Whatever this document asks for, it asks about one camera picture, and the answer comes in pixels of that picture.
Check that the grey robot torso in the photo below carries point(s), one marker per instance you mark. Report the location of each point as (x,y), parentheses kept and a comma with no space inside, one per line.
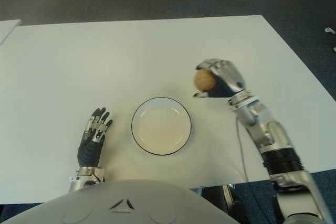
(126,203)

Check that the yellow-red apple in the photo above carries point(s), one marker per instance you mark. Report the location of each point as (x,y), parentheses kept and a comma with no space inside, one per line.
(204,80)

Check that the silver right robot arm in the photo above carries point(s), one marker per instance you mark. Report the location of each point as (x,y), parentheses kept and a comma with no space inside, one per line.
(273,137)

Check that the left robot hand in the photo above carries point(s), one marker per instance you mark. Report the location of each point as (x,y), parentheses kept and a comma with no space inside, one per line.
(89,150)

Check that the white side table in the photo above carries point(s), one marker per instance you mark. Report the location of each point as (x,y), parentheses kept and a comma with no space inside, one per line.
(8,28)

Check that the black table leg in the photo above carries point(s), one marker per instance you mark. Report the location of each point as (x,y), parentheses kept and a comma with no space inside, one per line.
(231,200)

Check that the white plate with black rim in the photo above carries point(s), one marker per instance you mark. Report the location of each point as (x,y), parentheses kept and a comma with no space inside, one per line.
(161,129)

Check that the small white floor object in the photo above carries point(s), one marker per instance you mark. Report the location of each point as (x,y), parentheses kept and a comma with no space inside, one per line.
(328,30)

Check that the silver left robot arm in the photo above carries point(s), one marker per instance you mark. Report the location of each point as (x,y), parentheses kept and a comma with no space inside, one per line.
(78,182)

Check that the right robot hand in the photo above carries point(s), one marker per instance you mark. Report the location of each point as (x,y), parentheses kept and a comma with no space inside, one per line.
(229,77)

